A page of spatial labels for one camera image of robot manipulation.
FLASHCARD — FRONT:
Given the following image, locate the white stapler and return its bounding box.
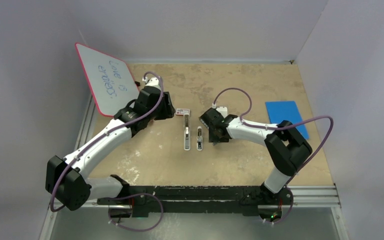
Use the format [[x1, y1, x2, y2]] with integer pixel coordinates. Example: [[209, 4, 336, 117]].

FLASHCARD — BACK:
[[183, 114, 191, 151]]

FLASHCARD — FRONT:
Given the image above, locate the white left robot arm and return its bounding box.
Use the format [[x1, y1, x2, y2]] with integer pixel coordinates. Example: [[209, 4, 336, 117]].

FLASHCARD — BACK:
[[45, 86, 176, 212]]

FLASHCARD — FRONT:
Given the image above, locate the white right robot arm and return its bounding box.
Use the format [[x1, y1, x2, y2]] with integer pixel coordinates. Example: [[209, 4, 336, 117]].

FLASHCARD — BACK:
[[199, 108, 313, 204]]

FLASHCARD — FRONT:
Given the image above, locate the red framed whiteboard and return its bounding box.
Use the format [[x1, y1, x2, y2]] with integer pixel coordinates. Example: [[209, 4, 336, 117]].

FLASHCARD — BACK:
[[75, 42, 140, 117]]

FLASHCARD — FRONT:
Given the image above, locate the blue notebook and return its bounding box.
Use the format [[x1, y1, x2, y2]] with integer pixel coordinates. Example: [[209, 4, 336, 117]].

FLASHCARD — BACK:
[[265, 101, 303, 124]]

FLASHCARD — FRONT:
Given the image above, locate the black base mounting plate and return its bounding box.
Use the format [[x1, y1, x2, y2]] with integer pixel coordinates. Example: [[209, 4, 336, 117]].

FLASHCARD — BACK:
[[97, 185, 293, 218]]

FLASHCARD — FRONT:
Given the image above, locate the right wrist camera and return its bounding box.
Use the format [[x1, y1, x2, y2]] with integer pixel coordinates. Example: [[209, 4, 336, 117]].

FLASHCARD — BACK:
[[213, 106, 229, 118]]

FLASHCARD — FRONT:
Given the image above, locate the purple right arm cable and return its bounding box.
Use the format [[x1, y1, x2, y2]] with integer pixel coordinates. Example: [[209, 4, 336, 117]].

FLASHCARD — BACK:
[[211, 87, 335, 186]]

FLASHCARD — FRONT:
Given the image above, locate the aluminium frame rail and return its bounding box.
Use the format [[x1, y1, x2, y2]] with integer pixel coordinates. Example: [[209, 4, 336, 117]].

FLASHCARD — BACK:
[[80, 186, 340, 210]]

